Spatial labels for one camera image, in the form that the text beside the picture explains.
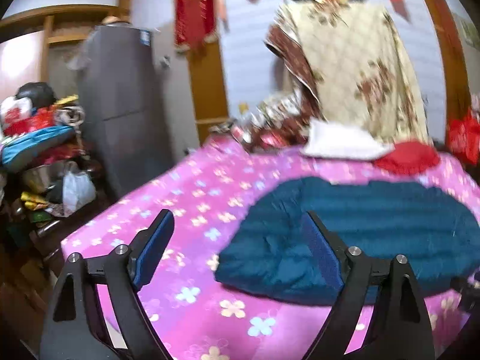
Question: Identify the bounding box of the dark teal down jacket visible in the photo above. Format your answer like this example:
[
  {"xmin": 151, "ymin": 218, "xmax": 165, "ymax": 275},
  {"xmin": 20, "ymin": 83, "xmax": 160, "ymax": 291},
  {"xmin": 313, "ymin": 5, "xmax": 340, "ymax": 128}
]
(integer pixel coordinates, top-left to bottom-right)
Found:
[{"xmin": 215, "ymin": 177, "xmax": 479, "ymax": 306}]

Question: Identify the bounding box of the pile of colourful clothes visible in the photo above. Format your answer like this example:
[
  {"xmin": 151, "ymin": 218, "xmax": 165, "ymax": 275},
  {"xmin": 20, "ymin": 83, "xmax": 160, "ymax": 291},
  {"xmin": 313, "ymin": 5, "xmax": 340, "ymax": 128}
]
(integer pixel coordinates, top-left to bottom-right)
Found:
[{"xmin": 1, "ymin": 95, "xmax": 95, "ymax": 217}]

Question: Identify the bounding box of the pink floral bed sheet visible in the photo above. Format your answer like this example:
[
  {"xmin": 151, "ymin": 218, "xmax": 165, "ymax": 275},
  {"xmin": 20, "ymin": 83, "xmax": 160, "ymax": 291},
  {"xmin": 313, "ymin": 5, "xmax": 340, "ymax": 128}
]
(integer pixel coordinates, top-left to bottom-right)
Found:
[{"xmin": 59, "ymin": 136, "xmax": 478, "ymax": 360}]

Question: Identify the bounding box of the white plastic bag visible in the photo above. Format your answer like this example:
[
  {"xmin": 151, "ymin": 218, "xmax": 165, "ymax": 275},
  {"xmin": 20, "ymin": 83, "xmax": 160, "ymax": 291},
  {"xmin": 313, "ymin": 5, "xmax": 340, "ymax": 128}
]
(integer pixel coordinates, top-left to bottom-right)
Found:
[{"xmin": 62, "ymin": 161, "xmax": 96, "ymax": 217}]

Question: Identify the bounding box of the red cushion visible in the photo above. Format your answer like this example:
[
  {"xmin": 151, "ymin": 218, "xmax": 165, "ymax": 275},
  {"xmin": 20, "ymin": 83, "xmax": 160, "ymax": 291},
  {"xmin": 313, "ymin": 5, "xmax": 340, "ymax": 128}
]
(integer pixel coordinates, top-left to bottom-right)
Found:
[{"xmin": 373, "ymin": 141, "xmax": 441, "ymax": 176}]

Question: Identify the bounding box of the red shopping bag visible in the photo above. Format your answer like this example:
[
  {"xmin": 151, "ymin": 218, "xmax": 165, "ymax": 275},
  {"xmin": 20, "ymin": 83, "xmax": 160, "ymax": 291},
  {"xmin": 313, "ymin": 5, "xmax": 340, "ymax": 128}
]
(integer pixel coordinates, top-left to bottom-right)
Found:
[{"xmin": 447, "ymin": 109, "xmax": 479, "ymax": 166}]

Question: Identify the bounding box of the white pillow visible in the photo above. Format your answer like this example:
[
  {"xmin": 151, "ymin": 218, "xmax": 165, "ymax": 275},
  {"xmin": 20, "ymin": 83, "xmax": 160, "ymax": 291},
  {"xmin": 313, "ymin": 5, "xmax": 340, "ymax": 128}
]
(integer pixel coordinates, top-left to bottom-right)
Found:
[{"xmin": 300, "ymin": 119, "xmax": 395, "ymax": 161}]

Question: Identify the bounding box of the clear plastic bag with red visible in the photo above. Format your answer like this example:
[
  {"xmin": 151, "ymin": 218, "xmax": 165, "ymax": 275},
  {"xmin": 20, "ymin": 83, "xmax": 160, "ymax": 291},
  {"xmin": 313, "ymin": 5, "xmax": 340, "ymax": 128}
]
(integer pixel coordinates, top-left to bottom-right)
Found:
[{"xmin": 229, "ymin": 113, "xmax": 290, "ymax": 153}]

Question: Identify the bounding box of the grey refrigerator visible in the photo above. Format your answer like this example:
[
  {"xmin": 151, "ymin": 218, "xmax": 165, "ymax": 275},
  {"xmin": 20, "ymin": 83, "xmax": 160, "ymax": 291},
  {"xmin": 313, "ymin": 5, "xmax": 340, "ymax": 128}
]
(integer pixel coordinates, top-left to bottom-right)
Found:
[{"xmin": 77, "ymin": 25, "xmax": 173, "ymax": 199}]

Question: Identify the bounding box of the cream floral rose quilt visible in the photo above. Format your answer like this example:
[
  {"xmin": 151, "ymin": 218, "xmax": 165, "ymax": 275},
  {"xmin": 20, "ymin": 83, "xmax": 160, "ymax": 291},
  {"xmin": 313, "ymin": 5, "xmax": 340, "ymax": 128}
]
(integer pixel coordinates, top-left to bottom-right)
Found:
[{"xmin": 265, "ymin": 2, "xmax": 431, "ymax": 144}]

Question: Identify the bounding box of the white panelled headboard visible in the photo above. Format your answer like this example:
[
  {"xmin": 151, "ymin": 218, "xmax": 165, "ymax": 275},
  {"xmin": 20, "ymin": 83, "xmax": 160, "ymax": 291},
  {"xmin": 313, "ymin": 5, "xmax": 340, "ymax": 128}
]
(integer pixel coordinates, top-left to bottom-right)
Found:
[{"xmin": 217, "ymin": 0, "xmax": 448, "ymax": 147}]

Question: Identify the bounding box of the red hanging wall ornament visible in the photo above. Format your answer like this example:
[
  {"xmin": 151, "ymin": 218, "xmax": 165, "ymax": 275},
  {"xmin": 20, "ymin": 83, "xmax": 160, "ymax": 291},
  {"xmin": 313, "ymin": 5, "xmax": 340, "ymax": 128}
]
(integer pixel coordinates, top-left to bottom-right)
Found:
[{"xmin": 173, "ymin": 0, "xmax": 218, "ymax": 53}]

